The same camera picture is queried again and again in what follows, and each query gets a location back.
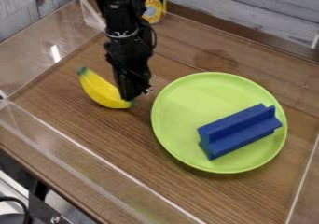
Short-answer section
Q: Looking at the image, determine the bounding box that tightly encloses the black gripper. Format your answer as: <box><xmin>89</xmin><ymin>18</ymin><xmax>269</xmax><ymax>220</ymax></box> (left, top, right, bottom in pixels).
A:
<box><xmin>102</xmin><ymin>25</ymin><xmax>154</xmax><ymax>101</ymax></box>

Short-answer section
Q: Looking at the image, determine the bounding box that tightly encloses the yellow toy banana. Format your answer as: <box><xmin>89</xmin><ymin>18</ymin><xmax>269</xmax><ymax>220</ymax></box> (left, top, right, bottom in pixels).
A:
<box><xmin>77</xmin><ymin>67</ymin><xmax>132</xmax><ymax>109</ymax></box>

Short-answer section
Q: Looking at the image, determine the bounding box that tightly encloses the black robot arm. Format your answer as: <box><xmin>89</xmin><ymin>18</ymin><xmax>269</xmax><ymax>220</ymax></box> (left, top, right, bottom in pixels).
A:
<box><xmin>94</xmin><ymin>0</ymin><xmax>157</xmax><ymax>101</ymax></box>

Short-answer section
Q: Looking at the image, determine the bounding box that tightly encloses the green round plate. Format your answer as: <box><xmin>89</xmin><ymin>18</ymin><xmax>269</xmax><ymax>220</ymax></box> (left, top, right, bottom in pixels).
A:
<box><xmin>150</xmin><ymin>72</ymin><xmax>288</xmax><ymax>174</ymax></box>

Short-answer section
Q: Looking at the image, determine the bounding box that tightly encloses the blue foam block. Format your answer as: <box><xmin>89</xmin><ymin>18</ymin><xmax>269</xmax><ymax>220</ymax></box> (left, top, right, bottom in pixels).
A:
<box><xmin>197</xmin><ymin>104</ymin><xmax>282</xmax><ymax>161</ymax></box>

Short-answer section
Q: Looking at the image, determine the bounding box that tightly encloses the yellow labelled tin can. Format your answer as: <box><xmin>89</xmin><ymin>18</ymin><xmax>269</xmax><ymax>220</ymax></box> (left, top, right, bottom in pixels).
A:
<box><xmin>142</xmin><ymin>0</ymin><xmax>166</xmax><ymax>24</ymax></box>

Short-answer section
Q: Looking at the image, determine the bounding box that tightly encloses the clear acrylic corner bracket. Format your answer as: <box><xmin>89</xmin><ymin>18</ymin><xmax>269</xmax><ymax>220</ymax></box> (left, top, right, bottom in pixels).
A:
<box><xmin>80</xmin><ymin>0</ymin><xmax>105</xmax><ymax>32</ymax></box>

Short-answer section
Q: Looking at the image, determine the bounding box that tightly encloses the clear acrylic tray wall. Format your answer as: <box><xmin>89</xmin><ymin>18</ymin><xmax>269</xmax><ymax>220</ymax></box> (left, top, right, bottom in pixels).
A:
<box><xmin>0</xmin><ymin>92</ymin><xmax>205</xmax><ymax>224</ymax></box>

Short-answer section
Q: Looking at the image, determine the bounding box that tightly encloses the black metal table bracket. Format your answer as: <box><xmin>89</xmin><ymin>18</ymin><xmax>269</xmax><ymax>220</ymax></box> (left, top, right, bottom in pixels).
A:
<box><xmin>28</xmin><ymin>200</ymin><xmax>73</xmax><ymax>224</ymax></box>

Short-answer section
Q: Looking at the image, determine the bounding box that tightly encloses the black cable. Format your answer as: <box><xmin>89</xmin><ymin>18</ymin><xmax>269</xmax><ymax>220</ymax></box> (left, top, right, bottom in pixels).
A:
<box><xmin>0</xmin><ymin>196</ymin><xmax>32</xmax><ymax>224</ymax></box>

